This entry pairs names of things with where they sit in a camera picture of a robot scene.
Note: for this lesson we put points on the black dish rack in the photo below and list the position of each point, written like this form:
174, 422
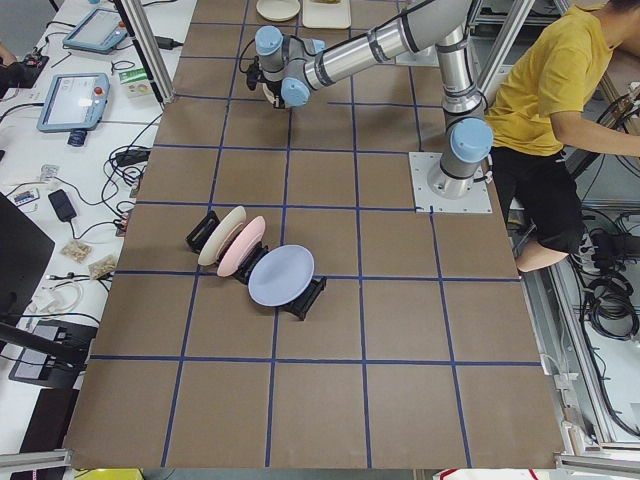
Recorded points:
298, 307

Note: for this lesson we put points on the pink plate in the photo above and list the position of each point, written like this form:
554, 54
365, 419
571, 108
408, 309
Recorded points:
241, 247

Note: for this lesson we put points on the black monitor stand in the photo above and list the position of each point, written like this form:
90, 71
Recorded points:
54, 352

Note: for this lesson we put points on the cream plate in rack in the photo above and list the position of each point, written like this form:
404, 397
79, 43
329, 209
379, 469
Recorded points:
222, 236

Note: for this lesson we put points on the blue plate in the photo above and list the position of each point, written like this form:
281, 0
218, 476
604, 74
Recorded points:
281, 275

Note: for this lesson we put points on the black phone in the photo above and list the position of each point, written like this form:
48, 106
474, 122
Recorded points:
62, 205

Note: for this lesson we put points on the cream rectangular tray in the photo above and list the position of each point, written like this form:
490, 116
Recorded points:
326, 14

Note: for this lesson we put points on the near teach pendant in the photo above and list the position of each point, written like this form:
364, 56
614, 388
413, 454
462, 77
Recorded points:
74, 102

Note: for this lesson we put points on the teach pendant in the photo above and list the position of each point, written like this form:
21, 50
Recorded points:
74, 102
101, 31

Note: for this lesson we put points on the cream ceramic bowl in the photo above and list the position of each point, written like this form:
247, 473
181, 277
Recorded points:
278, 94

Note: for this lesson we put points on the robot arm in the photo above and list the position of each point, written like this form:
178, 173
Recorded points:
293, 68

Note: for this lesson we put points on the person in yellow shirt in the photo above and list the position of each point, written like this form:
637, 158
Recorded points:
538, 110

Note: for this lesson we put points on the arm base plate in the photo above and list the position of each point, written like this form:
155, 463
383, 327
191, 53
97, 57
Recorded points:
435, 192

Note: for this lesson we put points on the green white box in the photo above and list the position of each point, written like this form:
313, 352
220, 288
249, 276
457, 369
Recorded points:
135, 82

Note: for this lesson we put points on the black power adapter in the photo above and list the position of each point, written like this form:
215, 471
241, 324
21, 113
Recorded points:
131, 157

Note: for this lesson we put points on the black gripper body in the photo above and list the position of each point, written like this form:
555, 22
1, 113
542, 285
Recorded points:
276, 99

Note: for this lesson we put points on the snack bag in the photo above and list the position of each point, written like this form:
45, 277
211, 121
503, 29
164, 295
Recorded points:
76, 250

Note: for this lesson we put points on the far teach pendant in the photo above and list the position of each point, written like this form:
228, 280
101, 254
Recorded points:
101, 31

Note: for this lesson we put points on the aluminium frame post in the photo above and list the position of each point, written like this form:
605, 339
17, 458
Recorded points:
139, 29

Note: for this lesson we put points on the cream round plate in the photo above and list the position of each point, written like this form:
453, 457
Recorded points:
278, 10

